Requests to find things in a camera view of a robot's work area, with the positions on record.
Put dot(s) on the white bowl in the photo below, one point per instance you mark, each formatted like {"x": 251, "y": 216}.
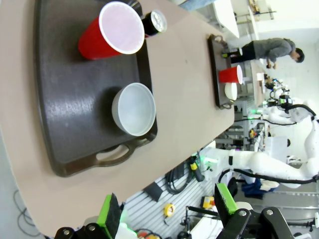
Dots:
{"x": 230, "y": 90}
{"x": 134, "y": 109}

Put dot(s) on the red plastic cup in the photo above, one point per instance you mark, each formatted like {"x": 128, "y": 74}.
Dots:
{"x": 94, "y": 44}
{"x": 228, "y": 74}

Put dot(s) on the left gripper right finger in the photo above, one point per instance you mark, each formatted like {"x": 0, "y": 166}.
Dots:
{"x": 225, "y": 201}

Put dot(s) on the yellow emergency stop box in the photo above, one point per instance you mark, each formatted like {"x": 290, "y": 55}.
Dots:
{"x": 208, "y": 202}

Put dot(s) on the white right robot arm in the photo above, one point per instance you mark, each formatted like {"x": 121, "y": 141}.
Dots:
{"x": 264, "y": 164}

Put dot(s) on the brown plastic tray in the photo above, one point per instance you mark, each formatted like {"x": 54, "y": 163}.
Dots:
{"x": 74, "y": 112}
{"x": 214, "y": 82}

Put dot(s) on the blue cloth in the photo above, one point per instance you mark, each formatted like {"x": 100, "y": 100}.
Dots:
{"x": 251, "y": 189}

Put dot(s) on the black Pepsi can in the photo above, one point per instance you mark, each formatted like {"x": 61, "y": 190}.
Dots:
{"x": 228, "y": 54}
{"x": 152, "y": 27}

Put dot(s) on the grey slotted mounting plate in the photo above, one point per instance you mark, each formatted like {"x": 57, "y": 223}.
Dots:
{"x": 149, "y": 216}

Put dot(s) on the black handheld enabling device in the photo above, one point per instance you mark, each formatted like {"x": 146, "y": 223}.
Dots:
{"x": 198, "y": 171}

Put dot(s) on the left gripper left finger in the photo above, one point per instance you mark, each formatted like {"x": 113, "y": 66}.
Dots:
{"x": 109, "y": 214}

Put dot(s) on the white table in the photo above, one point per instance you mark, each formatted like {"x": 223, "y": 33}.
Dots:
{"x": 228, "y": 17}

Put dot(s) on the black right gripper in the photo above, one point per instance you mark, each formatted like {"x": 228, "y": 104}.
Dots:
{"x": 283, "y": 100}

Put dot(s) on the black flat plate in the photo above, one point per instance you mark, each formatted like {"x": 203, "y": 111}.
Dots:
{"x": 154, "y": 193}

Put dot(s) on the bystander in grey shirt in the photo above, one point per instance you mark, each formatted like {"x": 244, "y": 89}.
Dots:
{"x": 269, "y": 49}

